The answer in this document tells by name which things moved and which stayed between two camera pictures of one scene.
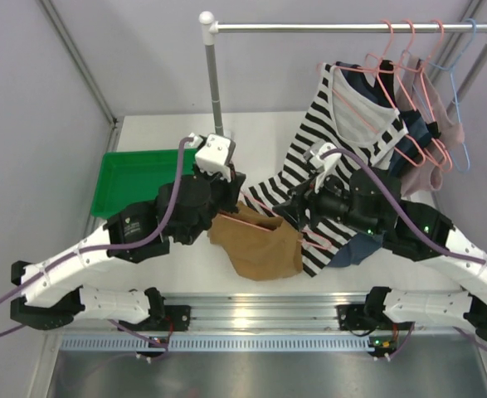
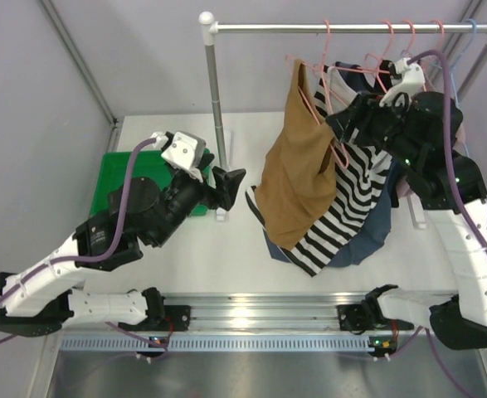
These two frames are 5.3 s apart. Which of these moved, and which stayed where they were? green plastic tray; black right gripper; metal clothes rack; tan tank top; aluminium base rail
Moved: tan tank top; black right gripper
Stayed: aluminium base rail; metal clothes rack; green plastic tray
